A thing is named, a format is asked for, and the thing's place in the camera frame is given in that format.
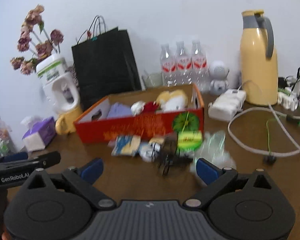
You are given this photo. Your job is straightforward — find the blue yellow patterned pouch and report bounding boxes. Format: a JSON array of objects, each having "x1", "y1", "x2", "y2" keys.
[{"x1": 111, "y1": 135, "x2": 141, "y2": 157}]

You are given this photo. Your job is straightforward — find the purple knitted cloth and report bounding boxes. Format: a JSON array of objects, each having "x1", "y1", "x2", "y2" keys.
[{"x1": 107, "y1": 102, "x2": 133, "y2": 119}]

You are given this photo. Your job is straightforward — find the red fabric rose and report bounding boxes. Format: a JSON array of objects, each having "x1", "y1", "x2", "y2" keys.
[{"x1": 142, "y1": 101, "x2": 160, "y2": 113}]

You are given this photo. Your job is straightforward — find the purple tissue box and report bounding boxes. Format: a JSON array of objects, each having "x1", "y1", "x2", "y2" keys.
[{"x1": 21, "y1": 116, "x2": 56, "y2": 152}]

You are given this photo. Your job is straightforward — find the yellow ceramic mug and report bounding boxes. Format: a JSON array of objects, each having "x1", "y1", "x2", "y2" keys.
[{"x1": 55, "y1": 105, "x2": 83, "y2": 135}]

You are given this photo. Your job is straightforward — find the clear plastic wrapper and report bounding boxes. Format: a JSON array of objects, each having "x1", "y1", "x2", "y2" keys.
[{"x1": 190, "y1": 131, "x2": 236, "y2": 174}]

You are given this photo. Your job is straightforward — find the white detergent jug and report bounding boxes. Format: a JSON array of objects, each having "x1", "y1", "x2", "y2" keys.
[{"x1": 36, "y1": 54, "x2": 80, "y2": 114}]

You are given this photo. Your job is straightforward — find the white power bank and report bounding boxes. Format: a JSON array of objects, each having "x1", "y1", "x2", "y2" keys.
[{"x1": 208, "y1": 89, "x2": 247, "y2": 122}]

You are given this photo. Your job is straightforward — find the white power strip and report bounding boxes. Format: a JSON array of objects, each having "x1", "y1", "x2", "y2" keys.
[{"x1": 277, "y1": 76, "x2": 300, "y2": 111}]

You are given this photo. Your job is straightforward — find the black paper bag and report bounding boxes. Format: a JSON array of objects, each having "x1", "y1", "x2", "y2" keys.
[{"x1": 71, "y1": 15, "x2": 142, "y2": 110}]

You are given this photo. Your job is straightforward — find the dried pink flowers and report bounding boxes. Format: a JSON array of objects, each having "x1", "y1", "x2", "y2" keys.
[{"x1": 10, "y1": 4, "x2": 64, "y2": 75}]

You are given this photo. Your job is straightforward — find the red cardboard box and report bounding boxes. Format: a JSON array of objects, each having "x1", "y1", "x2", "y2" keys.
[{"x1": 74, "y1": 84, "x2": 204, "y2": 144}]

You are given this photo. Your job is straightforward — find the glass cup with spoon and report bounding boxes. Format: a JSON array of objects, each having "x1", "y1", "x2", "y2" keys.
[{"x1": 141, "y1": 71, "x2": 164, "y2": 89}]

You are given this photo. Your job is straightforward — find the yellow white plush toy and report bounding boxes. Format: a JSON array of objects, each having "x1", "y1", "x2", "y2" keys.
[{"x1": 155, "y1": 89, "x2": 188, "y2": 112}]

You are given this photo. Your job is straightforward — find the yellow thermos jug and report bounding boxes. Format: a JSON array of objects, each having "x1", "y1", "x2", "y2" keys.
[{"x1": 240, "y1": 10, "x2": 278, "y2": 106}]

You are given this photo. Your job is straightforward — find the white robot speaker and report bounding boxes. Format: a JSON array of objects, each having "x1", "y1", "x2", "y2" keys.
[{"x1": 208, "y1": 61, "x2": 230, "y2": 95}]

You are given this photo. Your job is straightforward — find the right water bottle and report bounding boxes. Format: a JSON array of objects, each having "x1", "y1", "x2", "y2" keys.
[{"x1": 191, "y1": 40, "x2": 208, "y2": 92}]

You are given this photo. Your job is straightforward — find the water bottle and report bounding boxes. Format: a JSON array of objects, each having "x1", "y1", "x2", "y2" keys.
[
  {"x1": 160, "y1": 44, "x2": 176, "y2": 86},
  {"x1": 191, "y1": 40, "x2": 208, "y2": 92},
  {"x1": 175, "y1": 41, "x2": 192, "y2": 85}
]

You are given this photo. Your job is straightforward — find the left water bottle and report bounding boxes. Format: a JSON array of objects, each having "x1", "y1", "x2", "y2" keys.
[{"x1": 160, "y1": 44, "x2": 176, "y2": 86}]

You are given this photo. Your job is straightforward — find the middle water bottle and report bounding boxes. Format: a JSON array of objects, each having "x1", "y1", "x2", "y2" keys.
[{"x1": 175, "y1": 41, "x2": 192, "y2": 85}]

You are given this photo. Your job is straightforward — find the thin green wire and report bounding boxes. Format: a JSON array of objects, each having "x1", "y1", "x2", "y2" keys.
[{"x1": 263, "y1": 117, "x2": 278, "y2": 165}]

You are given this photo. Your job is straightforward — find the white charging cable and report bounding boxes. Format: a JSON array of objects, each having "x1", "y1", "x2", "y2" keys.
[{"x1": 227, "y1": 80, "x2": 300, "y2": 158}]

